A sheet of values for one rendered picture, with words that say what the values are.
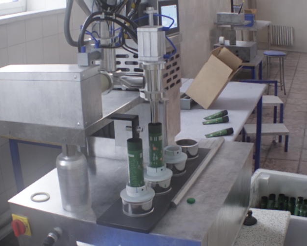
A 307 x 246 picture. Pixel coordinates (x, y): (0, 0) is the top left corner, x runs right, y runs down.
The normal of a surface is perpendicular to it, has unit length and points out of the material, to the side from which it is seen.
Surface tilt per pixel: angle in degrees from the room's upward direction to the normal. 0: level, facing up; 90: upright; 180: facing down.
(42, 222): 90
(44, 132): 90
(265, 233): 0
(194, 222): 0
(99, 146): 90
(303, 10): 90
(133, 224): 0
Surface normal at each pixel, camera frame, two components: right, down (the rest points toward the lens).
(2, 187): 0.92, 0.08
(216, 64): -0.56, 0.58
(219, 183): -0.04, -0.95
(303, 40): -0.38, 0.29
